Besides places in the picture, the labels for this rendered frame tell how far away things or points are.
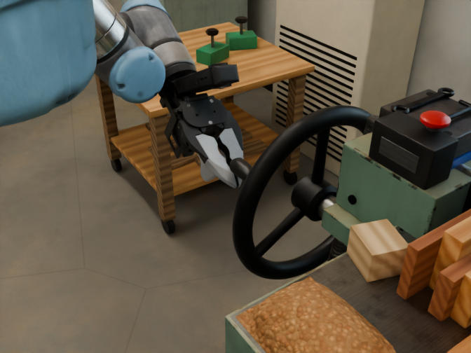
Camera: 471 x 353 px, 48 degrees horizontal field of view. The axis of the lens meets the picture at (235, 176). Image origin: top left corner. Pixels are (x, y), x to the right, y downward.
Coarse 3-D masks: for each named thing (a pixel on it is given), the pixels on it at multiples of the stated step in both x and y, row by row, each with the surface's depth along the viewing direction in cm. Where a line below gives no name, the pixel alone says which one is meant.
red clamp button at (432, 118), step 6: (426, 114) 54; (432, 114) 54; (438, 114) 54; (444, 114) 54; (420, 120) 55; (426, 120) 54; (432, 120) 53; (438, 120) 53; (444, 120) 53; (450, 120) 54; (426, 126) 54; (432, 126) 53; (438, 126) 53; (444, 126) 53
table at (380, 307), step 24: (336, 216) 65; (408, 240) 57; (336, 264) 54; (336, 288) 51; (360, 288) 51; (384, 288) 51; (240, 312) 49; (360, 312) 49; (384, 312) 49; (408, 312) 49; (240, 336) 47; (384, 336) 47; (408, 336) 47; (432, 336) 47; (456, 336) 47
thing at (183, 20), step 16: (160, 0) 238; (176, 0) 240; (192, 0) 245; (208, 0) 250; (224, 0) 256; (240, 0) 262; (176, 16) 244; (192, 16) 249; (208, 16) 255; (224, 16) 260
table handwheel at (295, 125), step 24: (312, 120) 69; (336, 120) 71; (360, 120) 74; (288, 144) 68; (264, 168) 67; (240, 192) 69; (312, 192) 75; (336, 192) 77; (240, 216) 70; (288, 216) 77; (312, 216) 76; (240, 240) 72; (264, 240) 76; (264, 264) 77; (288, 264) 82; (312, 264) 85
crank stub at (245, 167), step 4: (232, 160) 74; (236, 160) 73; (240, 160) 73; (244, 160) 73; (232, 164) 74; (236, 164) 73; (240, 164) 73; (244, 164) 73; (248, 164) 73; (232, 168) 73; (236, 168) 73; (240, 168) 72; (244, 168) 72; (248, 168) 72; (236, 172) 73; (240, 172) 72; (244, 172) 72; (248, 172) 71; (240, 176) 72; (244, 176) 72; (244, 180) 72
